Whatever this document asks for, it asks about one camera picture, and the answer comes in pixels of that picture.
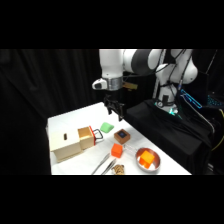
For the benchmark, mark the silver metal tongs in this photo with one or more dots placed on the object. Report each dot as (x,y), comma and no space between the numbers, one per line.
(104,163)

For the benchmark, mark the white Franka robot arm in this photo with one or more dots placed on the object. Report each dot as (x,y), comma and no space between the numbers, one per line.
(111,63)

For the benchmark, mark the brown box blue top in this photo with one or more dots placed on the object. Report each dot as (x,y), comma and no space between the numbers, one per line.
(122,136)

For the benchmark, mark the green rounded soft object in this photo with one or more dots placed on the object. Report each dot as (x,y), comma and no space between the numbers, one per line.
(107,127)

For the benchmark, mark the brown woven object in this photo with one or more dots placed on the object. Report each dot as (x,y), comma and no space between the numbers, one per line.
(119,169)

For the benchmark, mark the light wooden drawer cabinet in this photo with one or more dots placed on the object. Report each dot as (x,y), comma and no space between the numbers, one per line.
(65,145)

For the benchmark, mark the orange cube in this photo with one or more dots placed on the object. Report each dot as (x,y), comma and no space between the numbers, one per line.
(117,150)

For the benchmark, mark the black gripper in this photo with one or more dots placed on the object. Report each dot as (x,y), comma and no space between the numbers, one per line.
(114,105)

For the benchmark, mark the black curtain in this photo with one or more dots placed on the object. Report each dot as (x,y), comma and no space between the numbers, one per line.
(43,86)

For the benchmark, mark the black cloth covered stand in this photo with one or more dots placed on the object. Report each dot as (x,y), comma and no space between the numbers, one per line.
(160,130)

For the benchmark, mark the blue lit equipment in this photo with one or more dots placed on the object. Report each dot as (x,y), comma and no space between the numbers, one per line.
(191,99)

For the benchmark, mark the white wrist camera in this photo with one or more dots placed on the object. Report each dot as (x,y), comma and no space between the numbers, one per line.
(99,84)

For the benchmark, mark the orange block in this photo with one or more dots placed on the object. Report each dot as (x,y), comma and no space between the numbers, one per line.
(147,158)

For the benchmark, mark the silver metal pan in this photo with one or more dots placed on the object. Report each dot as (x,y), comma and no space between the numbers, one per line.
(156,164)

